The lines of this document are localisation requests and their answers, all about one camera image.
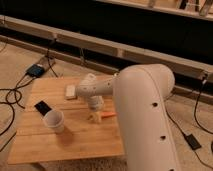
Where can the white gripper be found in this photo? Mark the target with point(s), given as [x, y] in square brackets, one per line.
[95, 103]

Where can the orange pepper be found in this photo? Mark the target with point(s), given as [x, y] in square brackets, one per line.
[107, 114]

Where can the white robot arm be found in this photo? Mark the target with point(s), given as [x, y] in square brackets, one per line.
[139, 94]

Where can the white sponge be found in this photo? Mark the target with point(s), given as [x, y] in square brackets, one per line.
[70, 92]

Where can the wooden table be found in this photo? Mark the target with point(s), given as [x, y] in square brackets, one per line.
[80, 139]

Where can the white paper cup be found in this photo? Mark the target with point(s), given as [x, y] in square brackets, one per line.
[54, 120]

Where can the black rectangular block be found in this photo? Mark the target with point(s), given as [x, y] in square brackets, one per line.
[42, 108]

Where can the black power brick right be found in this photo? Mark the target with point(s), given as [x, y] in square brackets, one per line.
[193, 142]

